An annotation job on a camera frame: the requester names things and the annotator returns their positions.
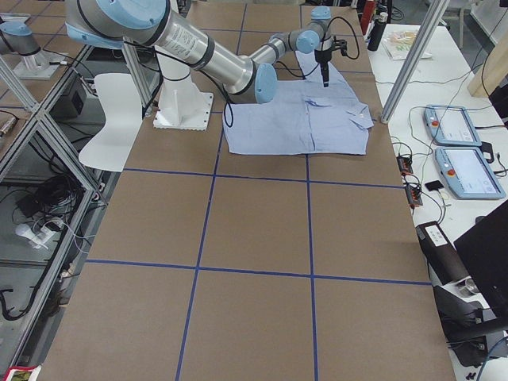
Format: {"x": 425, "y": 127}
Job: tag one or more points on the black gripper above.
{"x": 322, "y": 56}

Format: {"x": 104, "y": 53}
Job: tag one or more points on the light blue striped shirt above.
{"x": 303, "y": 118}

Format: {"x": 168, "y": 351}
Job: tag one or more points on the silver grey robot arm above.
{"x": 17, "y": 37}
{"x": 247, "y": 79}

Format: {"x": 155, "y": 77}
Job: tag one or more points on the black water bottle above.
{"x": 377, "y": 31}

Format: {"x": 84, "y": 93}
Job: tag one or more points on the far blue teach pendant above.
{"x": 450, "y": 126}

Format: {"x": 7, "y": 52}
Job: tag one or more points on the blue teach pendant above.
{"x": 467, "y": 173}
{"x": 450, "y": 126}

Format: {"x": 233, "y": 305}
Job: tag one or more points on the near blue teach pendant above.
{"x": 467, "y": 173}

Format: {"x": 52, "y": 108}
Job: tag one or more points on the white plastic chair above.
{"x": 109, "y": 149}

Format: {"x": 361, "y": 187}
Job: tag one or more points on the black laptop monitor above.
{"x": 483, "y": 251}

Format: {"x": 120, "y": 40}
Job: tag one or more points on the blue tape line crosswise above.
{"x": 259, "y": 272}

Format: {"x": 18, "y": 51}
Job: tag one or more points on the aluminium frame post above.
{"x": 425, "y": 32}

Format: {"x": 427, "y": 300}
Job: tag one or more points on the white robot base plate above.
{"x": 181, "y": 104}

